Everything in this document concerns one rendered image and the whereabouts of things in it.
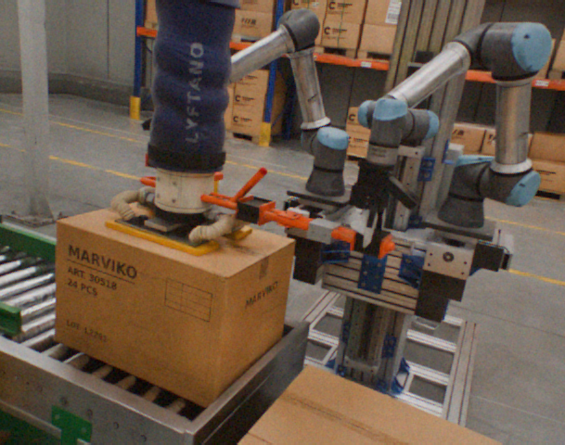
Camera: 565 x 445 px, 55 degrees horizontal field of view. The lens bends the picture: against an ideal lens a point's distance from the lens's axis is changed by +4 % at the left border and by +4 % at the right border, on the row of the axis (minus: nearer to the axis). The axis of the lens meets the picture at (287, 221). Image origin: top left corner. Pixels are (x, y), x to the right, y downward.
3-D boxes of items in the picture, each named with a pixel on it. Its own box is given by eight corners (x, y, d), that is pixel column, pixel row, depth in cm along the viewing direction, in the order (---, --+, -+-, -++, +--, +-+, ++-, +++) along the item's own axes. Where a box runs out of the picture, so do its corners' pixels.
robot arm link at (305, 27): (334, 35, 178) (206, 108, 174) (323, 35, 188) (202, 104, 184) (320, 0, 174) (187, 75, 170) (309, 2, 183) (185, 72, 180)
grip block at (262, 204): (233, 219, 149) (235, 199, 147) (250, 212, 158) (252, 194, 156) (258, 226, 146) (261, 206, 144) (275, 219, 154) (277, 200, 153)
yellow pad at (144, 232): (104, 227, 159) (104, 210, 157) (128, 220, 168) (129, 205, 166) (199, 258, 145) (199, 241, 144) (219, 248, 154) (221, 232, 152)
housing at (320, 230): (305, 238, 141) (308, 222, 140) (315, 232, 147) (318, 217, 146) (329, 245, 139) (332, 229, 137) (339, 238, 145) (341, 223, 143)
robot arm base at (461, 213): (440, 211, 194) (446, 184, 191) (484, 221, 188) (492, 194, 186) (433, 221, 180) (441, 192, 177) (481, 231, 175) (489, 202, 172)
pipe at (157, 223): (109, 214, 160) (109, 196, 158) (165, 199, 181) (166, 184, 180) (203, 244, 146) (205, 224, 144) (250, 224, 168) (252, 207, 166)
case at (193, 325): (53, 340, 171) (56, 220, 159) (143, 297, 206) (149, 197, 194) (212, 412, 147) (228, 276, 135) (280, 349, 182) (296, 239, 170)
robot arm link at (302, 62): (314, 165, 203) (281, 13, 182) (302, 157, 216) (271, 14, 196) (343, 156, 205) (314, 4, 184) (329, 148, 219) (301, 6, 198)
